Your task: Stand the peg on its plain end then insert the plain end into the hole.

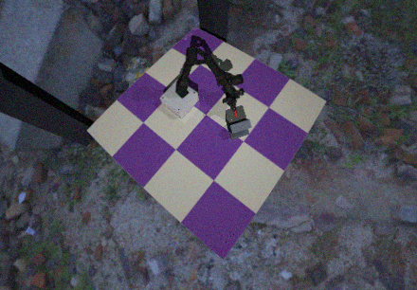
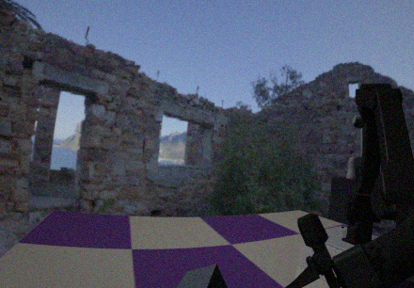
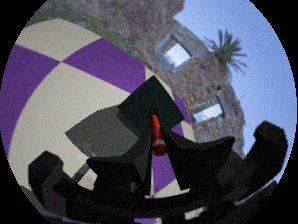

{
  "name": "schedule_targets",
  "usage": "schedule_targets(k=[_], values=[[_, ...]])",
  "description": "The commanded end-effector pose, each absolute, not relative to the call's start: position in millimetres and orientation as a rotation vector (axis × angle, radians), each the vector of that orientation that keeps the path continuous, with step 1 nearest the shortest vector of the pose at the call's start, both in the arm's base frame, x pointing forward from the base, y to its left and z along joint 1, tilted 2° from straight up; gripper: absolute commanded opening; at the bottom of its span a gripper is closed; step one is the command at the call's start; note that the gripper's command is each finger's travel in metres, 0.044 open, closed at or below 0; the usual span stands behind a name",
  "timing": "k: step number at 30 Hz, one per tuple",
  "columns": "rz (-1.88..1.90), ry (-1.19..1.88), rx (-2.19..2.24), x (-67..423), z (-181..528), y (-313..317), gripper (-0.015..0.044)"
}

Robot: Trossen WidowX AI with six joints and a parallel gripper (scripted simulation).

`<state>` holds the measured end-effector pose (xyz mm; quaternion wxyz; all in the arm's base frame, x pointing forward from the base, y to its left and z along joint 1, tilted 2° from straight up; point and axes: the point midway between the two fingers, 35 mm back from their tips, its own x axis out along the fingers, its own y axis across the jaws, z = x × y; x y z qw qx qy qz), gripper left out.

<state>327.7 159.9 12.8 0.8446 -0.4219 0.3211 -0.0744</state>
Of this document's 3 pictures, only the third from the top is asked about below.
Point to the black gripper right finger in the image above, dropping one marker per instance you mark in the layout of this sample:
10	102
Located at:
185	155

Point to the red peg with white band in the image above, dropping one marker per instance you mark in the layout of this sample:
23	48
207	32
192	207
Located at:
158	143

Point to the black sloped panel with round hole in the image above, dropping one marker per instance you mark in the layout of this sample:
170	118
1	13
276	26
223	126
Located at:
151	99

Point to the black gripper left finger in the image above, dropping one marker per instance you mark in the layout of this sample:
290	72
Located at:
136	163

